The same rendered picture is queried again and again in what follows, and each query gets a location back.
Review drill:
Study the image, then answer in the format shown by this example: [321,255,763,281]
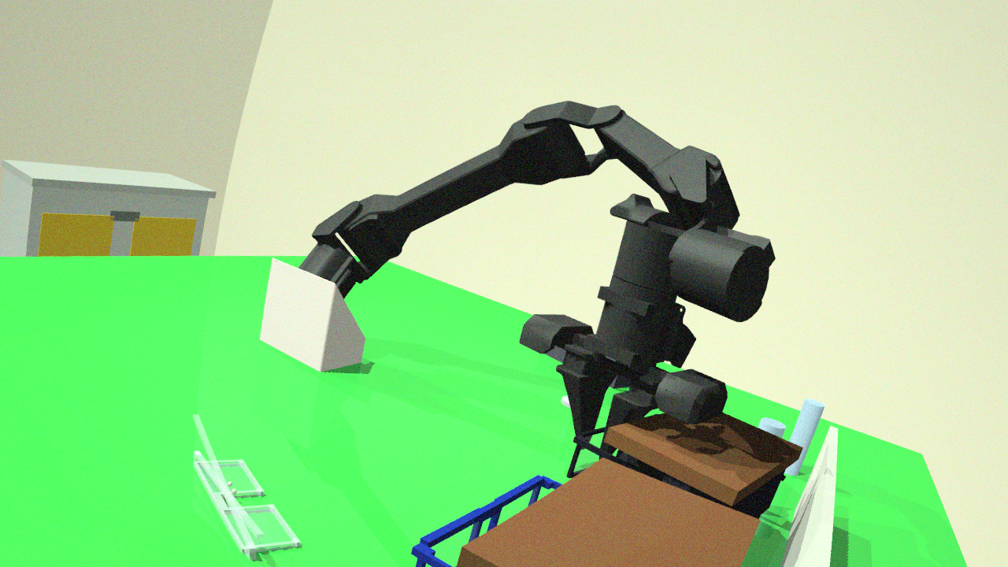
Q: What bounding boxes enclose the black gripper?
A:
[519,274,728,454]

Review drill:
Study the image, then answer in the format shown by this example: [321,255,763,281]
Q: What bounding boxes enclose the light blue cylinder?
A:
[758,417,786,438]
[784,398,825,476]

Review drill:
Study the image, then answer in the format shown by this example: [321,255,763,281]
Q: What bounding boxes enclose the long white flat panel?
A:
[781,426,838,567]

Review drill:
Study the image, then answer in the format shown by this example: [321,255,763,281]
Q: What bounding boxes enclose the black glasses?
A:
[568,427,662,482]

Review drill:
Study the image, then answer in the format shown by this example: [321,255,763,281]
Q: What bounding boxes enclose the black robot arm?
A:
[298,101,776,322]

